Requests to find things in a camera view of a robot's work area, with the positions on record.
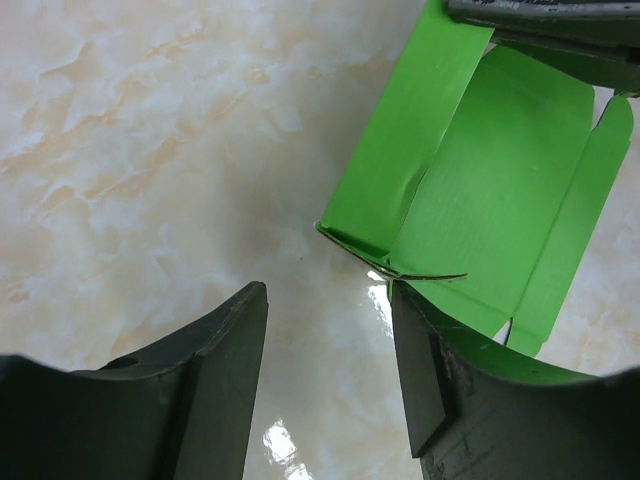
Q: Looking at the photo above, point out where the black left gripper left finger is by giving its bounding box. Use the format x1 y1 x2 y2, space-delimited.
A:
1 282 268 479

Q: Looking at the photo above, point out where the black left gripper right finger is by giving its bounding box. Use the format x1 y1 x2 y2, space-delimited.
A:
391 282 639 479

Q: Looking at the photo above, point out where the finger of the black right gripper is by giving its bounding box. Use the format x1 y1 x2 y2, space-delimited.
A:
444 0 639 98

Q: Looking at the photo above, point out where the green paper box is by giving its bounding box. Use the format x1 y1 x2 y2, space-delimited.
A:
317 1 634 384

